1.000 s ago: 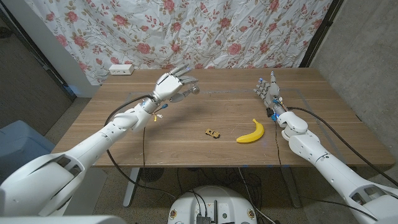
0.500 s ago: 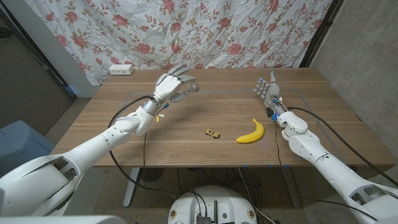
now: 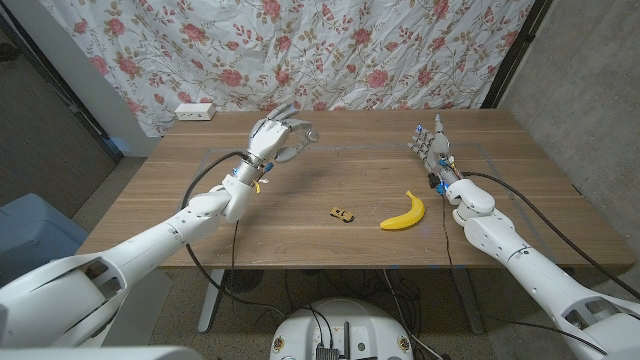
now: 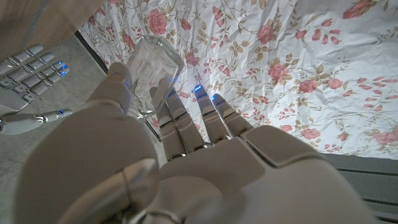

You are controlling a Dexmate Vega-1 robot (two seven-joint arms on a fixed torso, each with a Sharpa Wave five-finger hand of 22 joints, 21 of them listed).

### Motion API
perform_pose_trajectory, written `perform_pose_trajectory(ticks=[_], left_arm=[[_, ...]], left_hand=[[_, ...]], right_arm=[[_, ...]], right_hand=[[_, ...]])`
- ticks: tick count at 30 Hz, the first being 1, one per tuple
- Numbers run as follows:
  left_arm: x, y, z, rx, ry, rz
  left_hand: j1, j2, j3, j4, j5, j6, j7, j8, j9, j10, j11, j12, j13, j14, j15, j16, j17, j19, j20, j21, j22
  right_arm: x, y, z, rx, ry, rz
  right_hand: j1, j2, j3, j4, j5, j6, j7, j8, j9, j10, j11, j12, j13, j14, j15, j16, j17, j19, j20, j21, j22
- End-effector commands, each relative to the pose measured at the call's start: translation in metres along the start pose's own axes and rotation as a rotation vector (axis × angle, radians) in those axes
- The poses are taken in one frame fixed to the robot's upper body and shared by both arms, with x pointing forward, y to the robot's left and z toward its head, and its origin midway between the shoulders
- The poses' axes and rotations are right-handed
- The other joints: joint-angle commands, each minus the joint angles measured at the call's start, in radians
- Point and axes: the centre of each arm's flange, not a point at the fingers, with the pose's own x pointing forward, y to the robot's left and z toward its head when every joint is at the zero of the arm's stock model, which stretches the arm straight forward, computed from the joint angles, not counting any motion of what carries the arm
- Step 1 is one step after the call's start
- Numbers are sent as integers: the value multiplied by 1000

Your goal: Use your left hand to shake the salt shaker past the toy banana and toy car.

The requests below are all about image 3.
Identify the grey table leg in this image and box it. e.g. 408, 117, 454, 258
451, 268, 487, 336

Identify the floral print backdrop cloth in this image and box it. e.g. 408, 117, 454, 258
39, 0, 536, 138

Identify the black round fan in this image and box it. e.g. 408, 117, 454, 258
223, 269, 265, 295

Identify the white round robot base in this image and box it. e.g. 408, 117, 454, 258
269, 297, 416, 360

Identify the blue-grey plastic bin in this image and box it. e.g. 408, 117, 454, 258
0, 193, 92, 287

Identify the yellow toy banana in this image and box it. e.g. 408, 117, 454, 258
379, 190, 427, 232

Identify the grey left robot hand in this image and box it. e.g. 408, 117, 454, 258
246, 103, 321, 167

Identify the yellow toy car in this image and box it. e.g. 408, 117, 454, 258
329, 206, 355, 224

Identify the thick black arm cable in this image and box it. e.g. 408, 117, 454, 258
180, 151, 287, 319
460, 171, 640, 302

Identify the white table leg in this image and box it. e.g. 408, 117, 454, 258
197, 269, 227, 335

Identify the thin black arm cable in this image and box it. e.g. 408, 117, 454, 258
230, 218, 239, 275
440, 193, 609, 357

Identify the black backdrop stand pole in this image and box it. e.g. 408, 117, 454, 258
480, 0, 554, 110

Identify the white power strip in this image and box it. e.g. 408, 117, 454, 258
174, 102, 217, 122

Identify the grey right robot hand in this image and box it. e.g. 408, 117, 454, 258
407, 113, 455, 175

